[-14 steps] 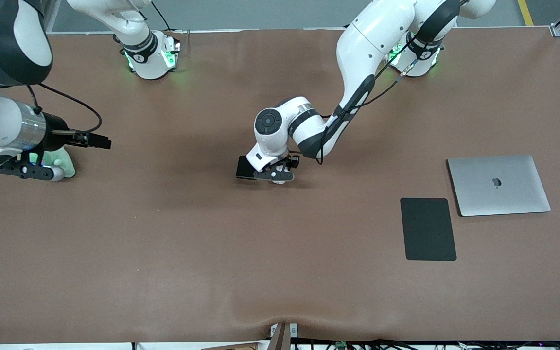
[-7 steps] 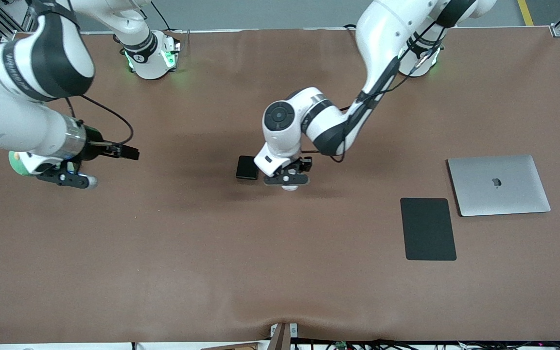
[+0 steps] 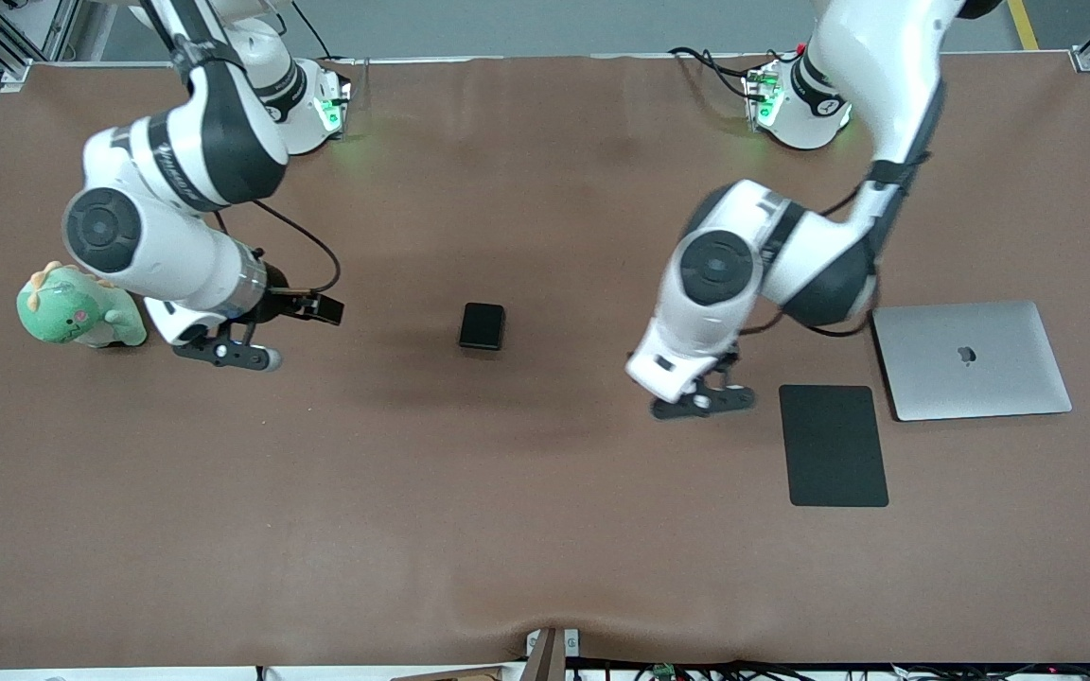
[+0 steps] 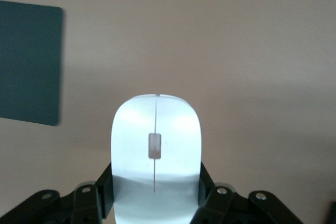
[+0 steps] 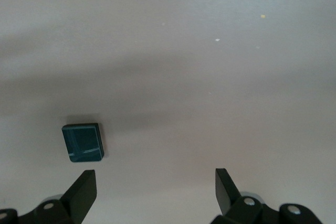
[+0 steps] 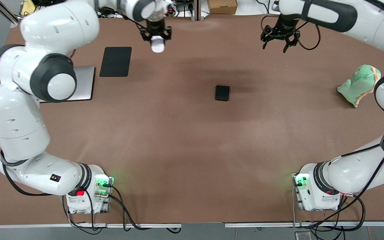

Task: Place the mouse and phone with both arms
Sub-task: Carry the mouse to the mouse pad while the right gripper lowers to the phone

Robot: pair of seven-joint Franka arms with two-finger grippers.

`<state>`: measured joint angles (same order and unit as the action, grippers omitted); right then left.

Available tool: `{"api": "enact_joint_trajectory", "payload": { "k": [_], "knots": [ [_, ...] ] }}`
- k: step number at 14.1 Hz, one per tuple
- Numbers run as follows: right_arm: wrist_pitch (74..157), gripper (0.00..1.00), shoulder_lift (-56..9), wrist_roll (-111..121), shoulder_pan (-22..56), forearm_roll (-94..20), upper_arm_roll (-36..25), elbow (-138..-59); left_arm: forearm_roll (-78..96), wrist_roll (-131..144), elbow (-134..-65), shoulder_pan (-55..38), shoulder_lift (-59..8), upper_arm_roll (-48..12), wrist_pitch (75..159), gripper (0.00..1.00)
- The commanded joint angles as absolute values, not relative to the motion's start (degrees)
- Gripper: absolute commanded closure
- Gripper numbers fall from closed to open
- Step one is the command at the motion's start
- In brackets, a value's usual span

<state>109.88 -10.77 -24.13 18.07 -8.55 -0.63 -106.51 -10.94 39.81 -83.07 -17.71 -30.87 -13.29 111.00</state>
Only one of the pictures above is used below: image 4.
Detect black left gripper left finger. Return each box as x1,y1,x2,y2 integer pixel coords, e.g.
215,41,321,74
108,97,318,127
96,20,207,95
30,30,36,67
0,161,116,224

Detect white computer mouse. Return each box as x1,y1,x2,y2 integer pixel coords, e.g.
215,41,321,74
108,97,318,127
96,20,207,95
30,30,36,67
110,93,202,224

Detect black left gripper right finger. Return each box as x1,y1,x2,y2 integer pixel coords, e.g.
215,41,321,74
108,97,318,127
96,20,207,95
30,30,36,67
197,161,307,224

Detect brown table cover sheet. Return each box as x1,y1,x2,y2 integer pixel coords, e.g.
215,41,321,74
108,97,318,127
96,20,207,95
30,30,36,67
0,0,336,224

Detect black mouse pad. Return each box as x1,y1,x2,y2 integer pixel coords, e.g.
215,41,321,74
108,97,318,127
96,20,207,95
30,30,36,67
0,0,65,127

